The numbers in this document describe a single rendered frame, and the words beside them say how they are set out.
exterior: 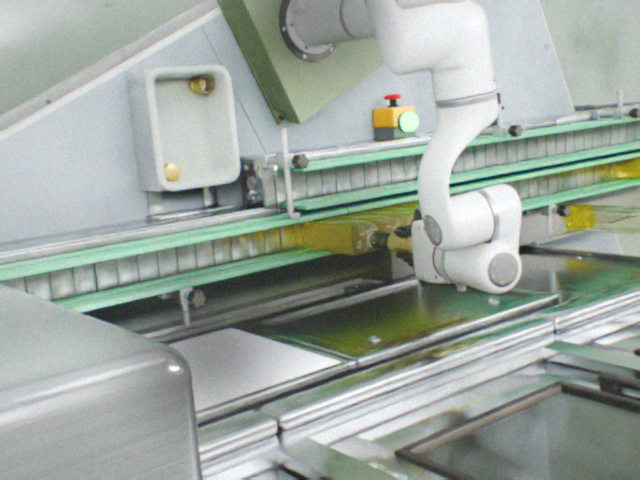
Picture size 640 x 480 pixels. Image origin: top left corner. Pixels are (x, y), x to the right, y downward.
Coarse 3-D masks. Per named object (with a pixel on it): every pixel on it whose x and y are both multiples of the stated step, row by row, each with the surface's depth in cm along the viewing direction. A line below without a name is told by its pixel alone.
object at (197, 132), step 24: (168, 72) 153; (192, 72) 157; (216, 72) 161; (168, 96) 161; (192, 96) 165; (216, 96) 164; (168, 120) 162; (192, 120) 165; (216, 120) 165; (168, 144) 162; (192, 144) 165; (216, 144) 167; (192, 168) 166; (216, 168) 168
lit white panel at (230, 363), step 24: (216, 336) 143; (240, 336) 142; (192, 360) 131; (216, 360) 129; (240, 360) 128; (264, 360) 127; (288, 360) 126; (312, 360) 125; (216, 384) 118; (240, 384) 117; (264, 384) 117
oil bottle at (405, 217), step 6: (366, 210) 171; (372, 210) 170; (378, 210) 170; (384, 210) 169; (390, 210) 168; (396, 216) 161; (402, 216) 160; (408, 216) 160; (402, 222) 159; (408, 222) 159
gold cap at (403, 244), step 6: (390, 234) 148; (396, 234) 147; (390, 240) 147; (396, 240) 146; (402, 240) 145; (408, 240) 144; (390, 246) 147; (396, 246) 146; (402, 246) 144; (408, 246) 145; (402, 252) 146; (408, 252) 145
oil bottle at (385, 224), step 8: (336, 216) 166; (344, 216) 165; (352, 216) 164; (360, 216) 163; (368, 216) 162; (376, 216) 161; (384, 216) 161; (392, 216) 159; (376, 224) 156; (384, 224) 156; (392, 224) 156; (400, 224) 158; (384, 232) 156
